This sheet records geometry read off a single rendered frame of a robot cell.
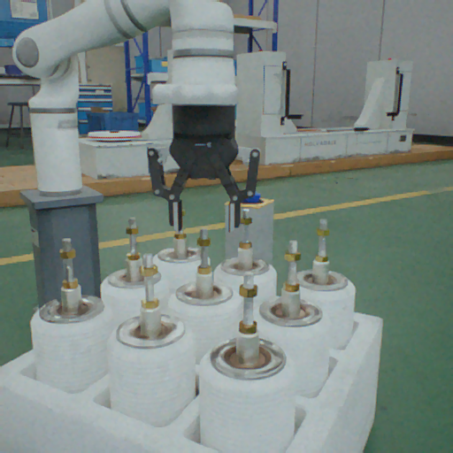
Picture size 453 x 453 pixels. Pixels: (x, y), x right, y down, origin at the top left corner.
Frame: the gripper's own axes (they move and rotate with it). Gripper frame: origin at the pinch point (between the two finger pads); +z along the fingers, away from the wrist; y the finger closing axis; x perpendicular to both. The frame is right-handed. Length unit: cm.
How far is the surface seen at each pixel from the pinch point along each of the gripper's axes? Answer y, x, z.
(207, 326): -0.8, 4.6, 12.3
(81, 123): 219, -507, 13
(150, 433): 3.1, 18.3, 17.1
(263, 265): -7.4, -10.9, 9.7
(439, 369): -41, -27, 35
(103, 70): 221, -605, -53
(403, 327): -39, -44, 35
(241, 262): -4.2, -9.8, 8.9
